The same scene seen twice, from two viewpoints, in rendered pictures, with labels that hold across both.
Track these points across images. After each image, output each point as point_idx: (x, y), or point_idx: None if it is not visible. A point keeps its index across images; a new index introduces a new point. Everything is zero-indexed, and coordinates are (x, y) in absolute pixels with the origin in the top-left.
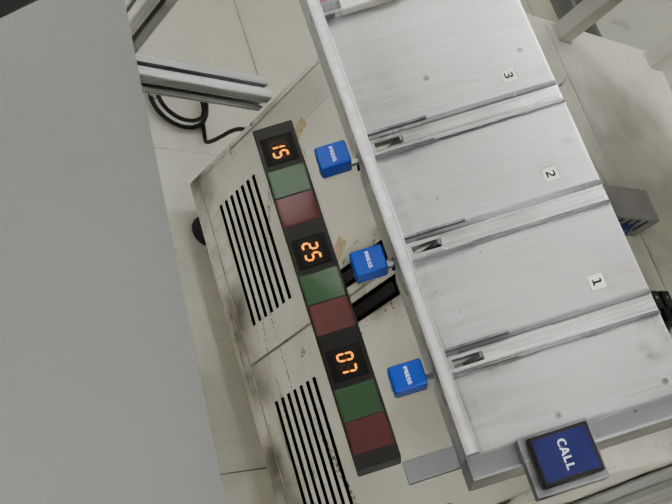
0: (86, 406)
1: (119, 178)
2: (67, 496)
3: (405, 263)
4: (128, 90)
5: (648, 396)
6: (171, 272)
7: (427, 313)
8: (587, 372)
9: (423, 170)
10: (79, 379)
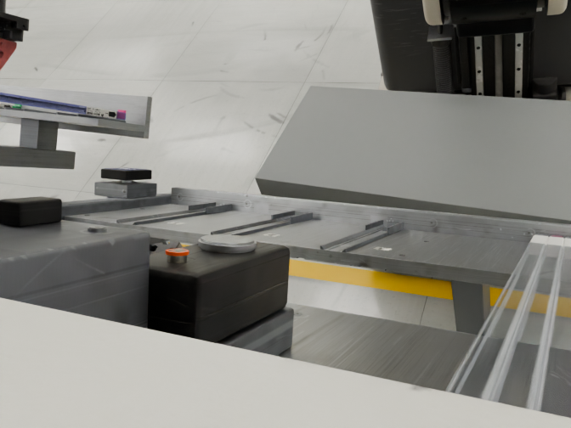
0: (330, 137)
1: (450, 181)
2: (298, 124)
3: (292, 198)
4: (522, 205)
5: (93, 213)
6: (381, 190)
7: (255, 194)
8: (141, 213)
9: (348, 228)
10: (342, 137)
